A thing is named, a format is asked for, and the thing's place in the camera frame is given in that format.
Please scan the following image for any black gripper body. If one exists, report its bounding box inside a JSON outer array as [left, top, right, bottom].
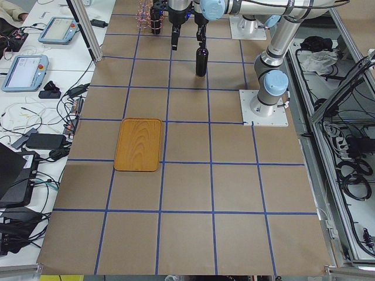
[[194, 12, 207, 26], [168, 7, 189, 26]]

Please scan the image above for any dark wine bottle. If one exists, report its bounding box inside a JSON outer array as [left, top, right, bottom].
[[196, 40, 209, 77], [150, 7, 163, 35]]

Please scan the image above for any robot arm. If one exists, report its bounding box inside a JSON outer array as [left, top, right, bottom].
[[199, 1, 281, 40], [165, 1, 347, 117]]

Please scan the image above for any dark wine bottle in basket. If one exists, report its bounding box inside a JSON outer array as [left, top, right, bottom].
[[150, 7, 163, 35]]

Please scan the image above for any wooden tray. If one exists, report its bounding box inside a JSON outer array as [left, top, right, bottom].
[[114, 118, 162, 172]]

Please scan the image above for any small black adapter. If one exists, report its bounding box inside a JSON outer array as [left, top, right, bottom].
[[90, 19, 108, 28]]

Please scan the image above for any upper teach pendant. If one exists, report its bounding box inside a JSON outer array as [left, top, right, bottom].
[[38, 17, 78, 45]]

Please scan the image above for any teach pendant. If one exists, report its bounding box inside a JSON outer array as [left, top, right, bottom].
[[38, 17, 78, 45], [2, 54, 49, 92]]

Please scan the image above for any white crumpled cloth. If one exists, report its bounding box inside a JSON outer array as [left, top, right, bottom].
[[301, 51, 338, 75]]

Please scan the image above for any lower teach pendant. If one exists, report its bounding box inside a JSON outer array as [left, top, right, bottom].
[[2, 54, 49, 92]]

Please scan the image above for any black power adapter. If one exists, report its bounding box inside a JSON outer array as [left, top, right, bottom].
[[26, 133, 66, 150]]

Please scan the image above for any black laptop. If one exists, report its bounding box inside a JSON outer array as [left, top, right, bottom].
[[1, 144, 39, 208]]

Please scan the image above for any copper wire basket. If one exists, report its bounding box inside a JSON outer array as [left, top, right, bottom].
[[136, 0, 155, 33]]

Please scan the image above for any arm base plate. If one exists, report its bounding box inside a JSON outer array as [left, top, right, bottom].
[[239, 90, 288, 127], [229, 15, 267, 40]]

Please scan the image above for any aluminium frame post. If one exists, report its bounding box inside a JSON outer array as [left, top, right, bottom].
[[66, 0, 103, 64]]

